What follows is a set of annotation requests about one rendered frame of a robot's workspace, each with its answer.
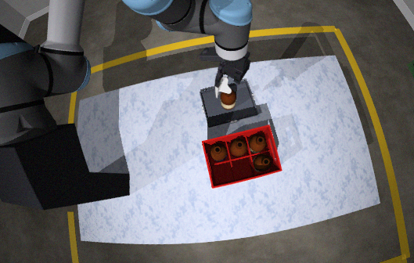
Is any red crate with dividers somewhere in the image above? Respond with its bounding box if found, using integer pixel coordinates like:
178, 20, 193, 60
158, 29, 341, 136
204, 124, 282, 188

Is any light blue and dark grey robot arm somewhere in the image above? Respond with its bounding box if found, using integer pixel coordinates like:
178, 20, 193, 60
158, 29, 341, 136
0, 0, 253, 146

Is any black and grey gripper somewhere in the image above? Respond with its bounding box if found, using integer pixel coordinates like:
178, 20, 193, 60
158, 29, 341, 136
214, 52, 250, 98

